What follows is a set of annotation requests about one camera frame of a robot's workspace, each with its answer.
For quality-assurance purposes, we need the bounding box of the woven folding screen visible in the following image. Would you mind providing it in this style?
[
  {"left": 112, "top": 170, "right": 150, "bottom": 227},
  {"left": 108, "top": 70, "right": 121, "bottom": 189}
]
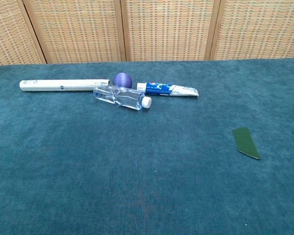
[{"left": 0, "top": 0, "right": 294, "bottom": 67}]

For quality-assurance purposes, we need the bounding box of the white wrap roll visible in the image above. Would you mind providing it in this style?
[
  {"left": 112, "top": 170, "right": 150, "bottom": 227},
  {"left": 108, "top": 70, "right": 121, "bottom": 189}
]
[{"left": 19, "top": 78, "right": 111, "bottom": 93}]

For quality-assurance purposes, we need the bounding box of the clear plastic water bottle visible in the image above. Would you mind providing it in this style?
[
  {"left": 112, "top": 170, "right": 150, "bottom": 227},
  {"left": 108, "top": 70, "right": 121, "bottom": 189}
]
[{"left": 93, "top": 83, "right": 152, "bottom": 111}]

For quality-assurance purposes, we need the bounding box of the teal table cloth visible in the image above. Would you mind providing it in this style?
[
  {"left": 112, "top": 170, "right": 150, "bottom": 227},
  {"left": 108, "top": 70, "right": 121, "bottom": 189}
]
[{"left": 0, "top": 57, "right": 294, "bottom": 235}]

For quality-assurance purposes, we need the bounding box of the dark green card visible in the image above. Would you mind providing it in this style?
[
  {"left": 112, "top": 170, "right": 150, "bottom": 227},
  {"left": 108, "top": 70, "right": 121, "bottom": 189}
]
[{"left": 232, "top": 127, "right": 261, "bottom": 160}]

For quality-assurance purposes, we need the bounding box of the blue white toothpaste tube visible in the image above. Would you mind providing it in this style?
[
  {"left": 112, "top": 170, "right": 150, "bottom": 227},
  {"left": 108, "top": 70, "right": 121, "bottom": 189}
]
[{"left": 136, "top": 82, "right": 199, "bottom": 97}]

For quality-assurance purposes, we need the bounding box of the purple ball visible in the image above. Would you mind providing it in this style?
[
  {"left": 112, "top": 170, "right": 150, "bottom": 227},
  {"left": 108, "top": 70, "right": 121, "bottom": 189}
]
[{"left": 112, "top": 72, "right": 133, "bottom": 89}]

